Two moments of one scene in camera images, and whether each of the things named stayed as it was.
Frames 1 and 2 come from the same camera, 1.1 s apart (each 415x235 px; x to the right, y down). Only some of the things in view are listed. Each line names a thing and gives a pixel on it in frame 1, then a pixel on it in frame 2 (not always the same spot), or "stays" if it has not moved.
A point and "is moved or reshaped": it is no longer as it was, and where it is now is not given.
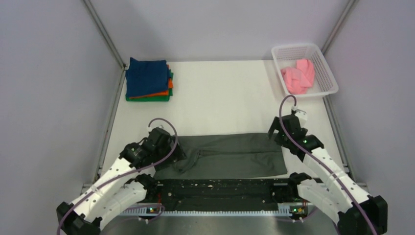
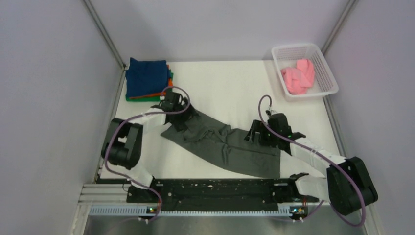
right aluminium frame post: x=344 y=15 stays
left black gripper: x=178 y=155 to x=187 y=115
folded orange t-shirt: x=165 y=93 stays
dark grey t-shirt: x=226 y=154 is moved or reshaped
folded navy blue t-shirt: x=146 y=77 stays
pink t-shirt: x=297 y=80 stays
